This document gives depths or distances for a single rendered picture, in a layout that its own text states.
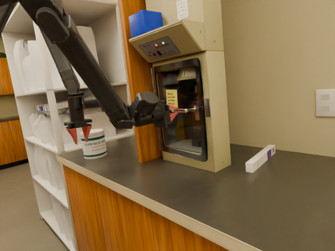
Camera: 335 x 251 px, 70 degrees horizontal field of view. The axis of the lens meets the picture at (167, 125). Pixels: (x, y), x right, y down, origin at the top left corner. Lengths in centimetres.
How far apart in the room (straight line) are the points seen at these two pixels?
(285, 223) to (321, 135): 62
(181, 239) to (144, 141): 53
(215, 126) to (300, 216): 43
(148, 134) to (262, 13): 79
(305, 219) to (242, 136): 76
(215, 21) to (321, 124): 63
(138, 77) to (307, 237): 88
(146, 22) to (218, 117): 47
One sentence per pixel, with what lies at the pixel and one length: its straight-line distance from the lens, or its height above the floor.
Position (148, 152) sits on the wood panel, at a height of 98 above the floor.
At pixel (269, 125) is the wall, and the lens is 131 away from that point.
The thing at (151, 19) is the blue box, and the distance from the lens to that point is 106.
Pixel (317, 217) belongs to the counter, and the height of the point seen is 94.
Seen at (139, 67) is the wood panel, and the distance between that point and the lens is 117.
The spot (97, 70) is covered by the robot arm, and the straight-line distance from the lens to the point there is 67.
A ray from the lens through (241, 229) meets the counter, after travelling 66.
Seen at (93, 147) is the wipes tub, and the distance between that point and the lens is 139.
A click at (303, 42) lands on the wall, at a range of 123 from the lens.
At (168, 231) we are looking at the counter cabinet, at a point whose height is 82.
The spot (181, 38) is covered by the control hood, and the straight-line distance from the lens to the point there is 91.
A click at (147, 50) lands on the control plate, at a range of 107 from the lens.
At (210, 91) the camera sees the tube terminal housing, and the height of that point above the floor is 126.
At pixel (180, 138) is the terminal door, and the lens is 104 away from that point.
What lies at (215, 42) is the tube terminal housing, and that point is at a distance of 98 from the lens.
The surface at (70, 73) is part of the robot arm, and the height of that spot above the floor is 139.
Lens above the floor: 131
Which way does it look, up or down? 10 degrees down
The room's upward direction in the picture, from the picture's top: 6 degrees counter-clockwise
